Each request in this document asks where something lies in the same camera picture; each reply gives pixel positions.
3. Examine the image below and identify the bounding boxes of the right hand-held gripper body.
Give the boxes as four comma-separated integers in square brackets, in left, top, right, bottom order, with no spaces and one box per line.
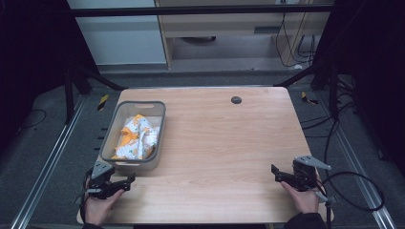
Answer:
[291,155,332,193]

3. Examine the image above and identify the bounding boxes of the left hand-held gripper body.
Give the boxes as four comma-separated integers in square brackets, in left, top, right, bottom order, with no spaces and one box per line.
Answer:
[85,159,118,200]

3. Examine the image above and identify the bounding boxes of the grey plastic basket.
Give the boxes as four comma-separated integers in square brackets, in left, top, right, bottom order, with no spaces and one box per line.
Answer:
[98,100,167,171]

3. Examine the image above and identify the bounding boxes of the orange and white patterned cloth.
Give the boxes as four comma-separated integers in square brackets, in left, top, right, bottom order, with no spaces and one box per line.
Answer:
[111,114,160,161]

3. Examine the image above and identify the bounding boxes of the person's right hand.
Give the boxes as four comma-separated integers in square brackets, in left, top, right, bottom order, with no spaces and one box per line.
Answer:
[279,180,321,215]

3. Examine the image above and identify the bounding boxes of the person's left hand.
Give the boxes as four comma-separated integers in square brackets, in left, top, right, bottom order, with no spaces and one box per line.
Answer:
[83,188,125,227]

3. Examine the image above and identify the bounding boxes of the yellow and black tape piece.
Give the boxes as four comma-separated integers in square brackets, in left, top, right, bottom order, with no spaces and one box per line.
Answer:
[300,91,320,106]
[96,94,110,112]

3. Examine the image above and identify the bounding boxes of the black metal stand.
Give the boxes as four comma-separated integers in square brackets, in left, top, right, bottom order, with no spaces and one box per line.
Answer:
[272,59,340,122]
[62,61,129,126]

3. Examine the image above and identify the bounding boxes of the black curtain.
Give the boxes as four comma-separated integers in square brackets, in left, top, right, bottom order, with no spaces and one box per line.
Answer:
[0,0,99,151]
[313,0,405,176]

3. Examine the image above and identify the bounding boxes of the white cabinet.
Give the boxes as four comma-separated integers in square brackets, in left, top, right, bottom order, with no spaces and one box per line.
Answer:
[66,0,169,67]

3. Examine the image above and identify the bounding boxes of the light wooden cabinet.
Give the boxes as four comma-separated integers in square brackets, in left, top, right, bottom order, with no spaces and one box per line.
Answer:
[154,0,336,71]

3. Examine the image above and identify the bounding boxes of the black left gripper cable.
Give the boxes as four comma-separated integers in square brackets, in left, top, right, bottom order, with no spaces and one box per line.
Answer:
[78,167,96,224]

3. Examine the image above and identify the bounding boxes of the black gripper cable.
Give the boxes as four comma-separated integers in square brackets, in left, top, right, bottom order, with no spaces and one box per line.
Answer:
[319,171,386,213]
[78,167,96,224]

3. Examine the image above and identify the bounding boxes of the aluminium floor rail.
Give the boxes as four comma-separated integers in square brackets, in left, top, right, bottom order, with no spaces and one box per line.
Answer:
[314,90,399,229]
[9,94,88,229]

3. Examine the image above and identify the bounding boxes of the black floor cables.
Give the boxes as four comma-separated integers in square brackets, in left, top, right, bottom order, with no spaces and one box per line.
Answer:
[299,77,361,166]

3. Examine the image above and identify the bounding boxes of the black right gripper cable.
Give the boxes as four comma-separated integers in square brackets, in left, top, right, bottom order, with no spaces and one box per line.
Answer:
[319,171,386,213]

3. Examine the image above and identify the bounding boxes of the thin black floor cable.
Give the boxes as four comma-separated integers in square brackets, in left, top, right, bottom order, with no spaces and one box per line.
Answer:
[18,108,48,130]

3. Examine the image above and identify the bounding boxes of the black hanging cables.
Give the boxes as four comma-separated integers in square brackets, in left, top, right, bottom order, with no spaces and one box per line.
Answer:
[274,11,318,70]

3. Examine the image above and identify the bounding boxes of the black horizontal frame bar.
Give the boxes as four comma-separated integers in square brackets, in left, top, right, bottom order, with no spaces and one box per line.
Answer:
[67,4,334,18]

